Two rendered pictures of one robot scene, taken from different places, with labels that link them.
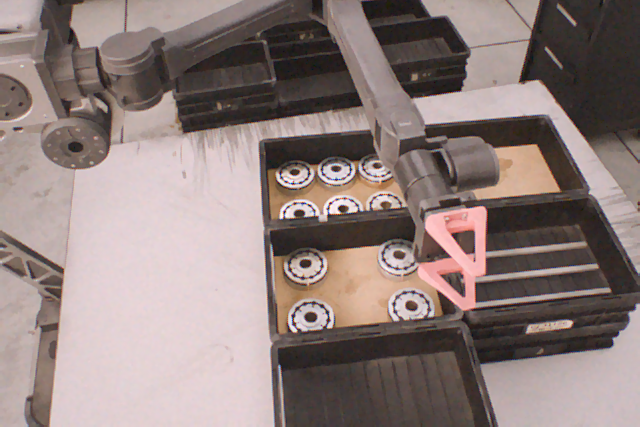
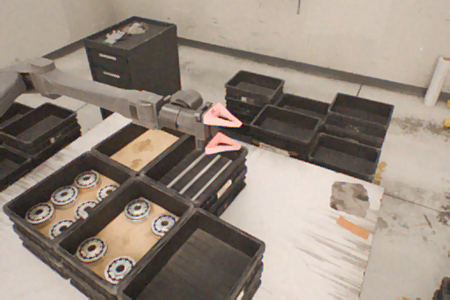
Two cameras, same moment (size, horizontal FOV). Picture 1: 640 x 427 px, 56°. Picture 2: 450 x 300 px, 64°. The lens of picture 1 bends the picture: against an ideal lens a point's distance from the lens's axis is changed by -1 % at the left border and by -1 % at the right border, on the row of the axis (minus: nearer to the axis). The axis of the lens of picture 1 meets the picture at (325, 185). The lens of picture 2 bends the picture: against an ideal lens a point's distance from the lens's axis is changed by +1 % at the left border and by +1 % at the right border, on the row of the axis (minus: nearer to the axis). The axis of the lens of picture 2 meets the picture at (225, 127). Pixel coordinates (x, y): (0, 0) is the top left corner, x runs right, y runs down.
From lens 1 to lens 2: 37 cm
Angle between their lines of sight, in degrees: 39
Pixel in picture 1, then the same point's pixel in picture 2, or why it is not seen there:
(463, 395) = (219, 241)
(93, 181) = not seen: outside the picture
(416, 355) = (185, 243)
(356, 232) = (107, 212)
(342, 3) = (51, 73)
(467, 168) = (191, 100)
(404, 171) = (168, 115)
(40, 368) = not seen: outside the picture
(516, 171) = (155, 142)
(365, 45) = (87, 84)
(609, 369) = (252, 193)
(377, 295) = (142, 234)
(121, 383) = not seen: outside the picture
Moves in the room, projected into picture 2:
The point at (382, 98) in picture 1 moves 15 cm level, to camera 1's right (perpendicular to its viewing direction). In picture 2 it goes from (126, 96) to (169, 74)
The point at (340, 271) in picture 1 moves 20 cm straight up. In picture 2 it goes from (112, 238) to (102, 201)
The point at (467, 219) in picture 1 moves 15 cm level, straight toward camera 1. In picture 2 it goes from (216, 110) to (254, 145)
